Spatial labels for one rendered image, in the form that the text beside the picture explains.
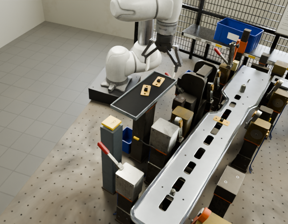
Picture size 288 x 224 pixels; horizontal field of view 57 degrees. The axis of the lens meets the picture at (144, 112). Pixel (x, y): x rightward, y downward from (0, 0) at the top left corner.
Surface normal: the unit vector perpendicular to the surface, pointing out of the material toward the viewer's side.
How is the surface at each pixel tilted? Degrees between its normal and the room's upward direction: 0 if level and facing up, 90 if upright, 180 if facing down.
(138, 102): 0
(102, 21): 90
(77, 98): 0
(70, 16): 90
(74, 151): 0
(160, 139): 90
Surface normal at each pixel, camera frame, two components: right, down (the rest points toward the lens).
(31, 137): 0.07, -0.76
